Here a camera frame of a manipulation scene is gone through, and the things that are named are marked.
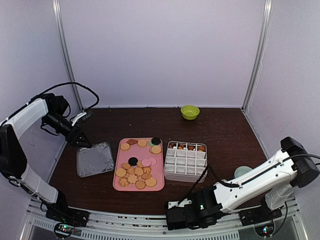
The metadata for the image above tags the round dotted biscuit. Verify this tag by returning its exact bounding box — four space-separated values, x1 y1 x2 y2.
150 145 162 155
145 177 157 187

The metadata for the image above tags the black sandwich cookie far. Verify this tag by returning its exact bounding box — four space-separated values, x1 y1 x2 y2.
151 137 161 146

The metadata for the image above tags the pink sandwich cookie upper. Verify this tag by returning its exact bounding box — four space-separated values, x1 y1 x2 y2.
149 158 157 166

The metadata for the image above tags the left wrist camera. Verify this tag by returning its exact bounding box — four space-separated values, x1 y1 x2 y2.
70 111 94 126

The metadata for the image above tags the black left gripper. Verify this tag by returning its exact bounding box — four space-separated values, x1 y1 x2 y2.
43 112 92 148

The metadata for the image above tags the clear plastic box lid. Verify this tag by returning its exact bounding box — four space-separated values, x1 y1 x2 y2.
76 142 115 178

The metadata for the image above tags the black sandwich cookie middle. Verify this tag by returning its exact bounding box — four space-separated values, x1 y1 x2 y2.
128 157 138 167

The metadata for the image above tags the pale celadon ceramic bowl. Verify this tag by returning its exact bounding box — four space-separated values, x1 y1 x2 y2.
234 166 253 178

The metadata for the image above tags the black sandwich cookie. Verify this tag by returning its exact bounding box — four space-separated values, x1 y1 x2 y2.
151 137 161 146
128 157 138 167

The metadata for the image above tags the round dotted biscuit far left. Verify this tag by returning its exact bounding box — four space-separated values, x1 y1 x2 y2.
150 145 162 155

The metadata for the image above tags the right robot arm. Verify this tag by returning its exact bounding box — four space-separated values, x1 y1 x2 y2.
165 136 320 231

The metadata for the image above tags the aluminium corner post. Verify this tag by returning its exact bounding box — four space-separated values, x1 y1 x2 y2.
51 0 83 107
241 0 274 113

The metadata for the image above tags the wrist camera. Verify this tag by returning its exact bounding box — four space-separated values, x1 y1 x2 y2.
70 111 94 126
167 198 192 210

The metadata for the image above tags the pink plastic tray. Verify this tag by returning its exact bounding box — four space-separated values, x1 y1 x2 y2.
112 137 165 192

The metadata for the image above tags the lilac divided storage box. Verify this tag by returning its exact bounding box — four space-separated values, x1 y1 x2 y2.
164 141 208 183

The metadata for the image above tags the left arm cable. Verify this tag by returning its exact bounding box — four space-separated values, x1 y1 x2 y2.
26 81 100 113

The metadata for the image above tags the green sandwich cookie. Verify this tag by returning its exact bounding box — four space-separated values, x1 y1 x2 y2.
148 140 155 147

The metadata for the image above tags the round dotted biscuit right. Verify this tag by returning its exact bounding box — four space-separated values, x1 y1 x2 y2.
145 177 157 187

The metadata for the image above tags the pink sandwich cookie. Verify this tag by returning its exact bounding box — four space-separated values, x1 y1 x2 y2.
141 159 152 167
149 158 157 166

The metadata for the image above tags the pink sandwich cookie lower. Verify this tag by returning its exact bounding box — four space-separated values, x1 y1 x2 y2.
141 159 152 167

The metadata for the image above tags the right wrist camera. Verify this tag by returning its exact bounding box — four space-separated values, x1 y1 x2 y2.
167 198 192 210

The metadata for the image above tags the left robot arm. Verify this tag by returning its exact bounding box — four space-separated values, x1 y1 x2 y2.
0 93 92 222

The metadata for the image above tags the plain round biscuit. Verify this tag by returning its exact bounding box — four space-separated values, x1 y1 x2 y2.
135 180 146 190

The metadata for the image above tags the swirl butter cookie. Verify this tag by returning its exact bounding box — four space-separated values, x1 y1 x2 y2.
118 177 130 188

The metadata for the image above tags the left aluminium corner post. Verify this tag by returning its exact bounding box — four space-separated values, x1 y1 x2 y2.
51 0 83 107

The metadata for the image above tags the green plastic bowl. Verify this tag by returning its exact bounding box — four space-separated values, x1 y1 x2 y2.
180 105 200 120

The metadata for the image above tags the brown flower cookie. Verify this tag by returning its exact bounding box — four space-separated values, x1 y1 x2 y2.
126 139 138 145

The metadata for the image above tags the right aluminium corner post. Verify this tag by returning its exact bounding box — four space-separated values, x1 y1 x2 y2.
241 0 274 113

